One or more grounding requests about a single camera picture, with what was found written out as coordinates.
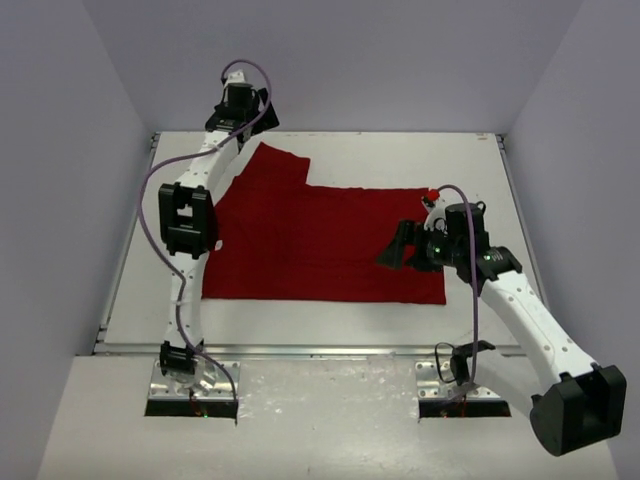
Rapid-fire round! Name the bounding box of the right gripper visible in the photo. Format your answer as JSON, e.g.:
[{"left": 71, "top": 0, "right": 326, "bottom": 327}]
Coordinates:
[{"left": 376, "top": 220, "right": 462, "bottom": 274}]

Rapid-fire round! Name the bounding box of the red t-shirt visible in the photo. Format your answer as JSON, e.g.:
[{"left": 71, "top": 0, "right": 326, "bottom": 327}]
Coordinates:
[{"left": 202, "top": 143, "right": 446, "bottom": 305}]

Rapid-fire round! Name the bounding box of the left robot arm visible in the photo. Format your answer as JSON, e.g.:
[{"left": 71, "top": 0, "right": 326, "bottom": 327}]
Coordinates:
[{"left": 158, "top": 82, "right": 279, "bottom": 379}]

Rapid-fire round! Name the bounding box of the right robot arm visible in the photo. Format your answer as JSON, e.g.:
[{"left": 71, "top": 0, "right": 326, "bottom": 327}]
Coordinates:
[{"left": 376, "top": 200, "right": 627, "bottom": 456}]

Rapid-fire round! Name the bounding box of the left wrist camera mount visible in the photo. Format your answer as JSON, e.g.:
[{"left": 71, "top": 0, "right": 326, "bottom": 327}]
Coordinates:
[{"left": 221, "top": 69, "right": 249, "bottom": 88}]

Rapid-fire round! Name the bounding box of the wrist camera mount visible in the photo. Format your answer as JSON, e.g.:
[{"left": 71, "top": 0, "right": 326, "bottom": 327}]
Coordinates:
[
  {"left": 221, "top": 69, "right": 249, "bottom": 88},
  {"left": 421, "top": 189, "right": 446, "bottom": 224}
]

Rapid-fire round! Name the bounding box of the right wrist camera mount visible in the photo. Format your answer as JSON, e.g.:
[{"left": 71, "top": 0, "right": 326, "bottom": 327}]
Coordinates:
[{"left": 421, "top": 189, "right": 446, "bottom": 224}]

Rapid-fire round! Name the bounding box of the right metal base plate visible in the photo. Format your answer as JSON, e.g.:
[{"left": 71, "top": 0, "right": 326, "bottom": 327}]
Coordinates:
[{"left": 414, "top": 358, "right": 501, "bottom": 402}]

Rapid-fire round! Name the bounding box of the metal base plate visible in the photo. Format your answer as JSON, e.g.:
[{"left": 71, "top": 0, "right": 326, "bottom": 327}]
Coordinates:
[
  {"left": 414, "top": 358, "right": 501, "bottom": 402},
  {"left": 147, "top": 360, "right": 240, "bottom": 402}
]

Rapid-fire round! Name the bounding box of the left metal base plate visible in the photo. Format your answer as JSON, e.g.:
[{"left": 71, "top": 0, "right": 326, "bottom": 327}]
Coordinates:
[{"left": 147, "top": 360, "right": 240, "bottom": 402}]

